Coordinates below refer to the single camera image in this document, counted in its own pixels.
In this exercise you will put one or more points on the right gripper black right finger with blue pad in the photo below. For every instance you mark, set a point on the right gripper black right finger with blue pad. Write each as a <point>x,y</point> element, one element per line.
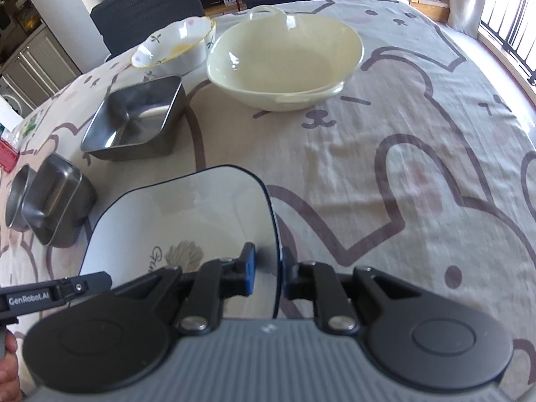
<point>343,303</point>

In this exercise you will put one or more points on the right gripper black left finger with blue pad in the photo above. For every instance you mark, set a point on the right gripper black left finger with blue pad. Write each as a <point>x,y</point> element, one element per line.
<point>192,302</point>

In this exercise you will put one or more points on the small round steel bowl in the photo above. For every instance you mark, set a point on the small round steel bowl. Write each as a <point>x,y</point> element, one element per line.
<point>19,187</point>

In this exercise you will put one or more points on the white square plate black rim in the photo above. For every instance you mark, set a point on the white square plate black rim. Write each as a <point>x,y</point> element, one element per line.
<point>186,222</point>

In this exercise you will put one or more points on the small rectangular steel container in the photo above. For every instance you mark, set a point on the small rectangular steel container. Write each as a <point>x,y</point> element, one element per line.
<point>58,202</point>

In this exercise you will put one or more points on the large square steel tray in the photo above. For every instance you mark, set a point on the large square steel tray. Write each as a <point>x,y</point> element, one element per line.
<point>137,122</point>

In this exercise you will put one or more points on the large cream ceramic bowl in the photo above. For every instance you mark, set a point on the large cream ceramic bowl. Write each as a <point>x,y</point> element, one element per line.
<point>279,62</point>

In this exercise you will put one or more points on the white floral scalloped dish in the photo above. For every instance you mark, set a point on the white floral scalloped dish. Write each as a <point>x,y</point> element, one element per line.
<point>176,49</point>

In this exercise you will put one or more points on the person's left hand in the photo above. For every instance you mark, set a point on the person's left hand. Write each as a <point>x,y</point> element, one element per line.
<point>10,390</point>

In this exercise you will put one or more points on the red soda can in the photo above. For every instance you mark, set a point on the red soda can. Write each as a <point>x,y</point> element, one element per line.
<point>9,153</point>

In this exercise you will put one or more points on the bear pattern tablecloth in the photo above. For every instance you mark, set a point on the bear pattern tablecloth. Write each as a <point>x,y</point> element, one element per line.
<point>418,168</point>

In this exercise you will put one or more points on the green snack packet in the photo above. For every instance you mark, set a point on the green snack packet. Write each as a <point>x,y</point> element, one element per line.
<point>30,123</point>

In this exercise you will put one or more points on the washing machine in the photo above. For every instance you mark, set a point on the washing machine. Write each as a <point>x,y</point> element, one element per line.
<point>17,102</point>

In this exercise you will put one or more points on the grey kitchen cabinets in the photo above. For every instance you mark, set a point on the grey kitchen cabinets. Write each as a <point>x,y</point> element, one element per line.
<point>39,68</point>

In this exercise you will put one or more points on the dark chair left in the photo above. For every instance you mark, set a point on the dark chair left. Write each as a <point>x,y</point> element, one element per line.
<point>124,24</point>

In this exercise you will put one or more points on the balcony railing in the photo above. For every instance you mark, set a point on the balcony railing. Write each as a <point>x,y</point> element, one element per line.
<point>512,24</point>

